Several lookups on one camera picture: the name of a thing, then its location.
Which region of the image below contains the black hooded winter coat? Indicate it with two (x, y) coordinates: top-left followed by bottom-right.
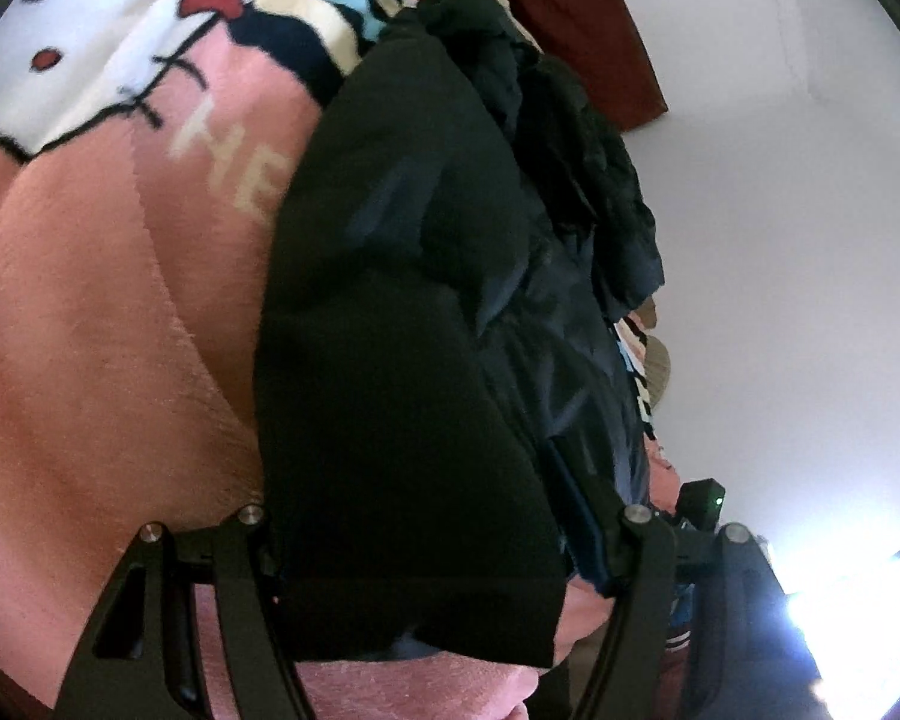
(255, 0), (663, 667)

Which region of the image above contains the beige woven hand fan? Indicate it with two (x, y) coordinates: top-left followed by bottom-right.
(644, 335), (671, 408)

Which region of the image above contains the dark red headboard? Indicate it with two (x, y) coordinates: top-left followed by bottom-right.
(509, 0), (668, 132)

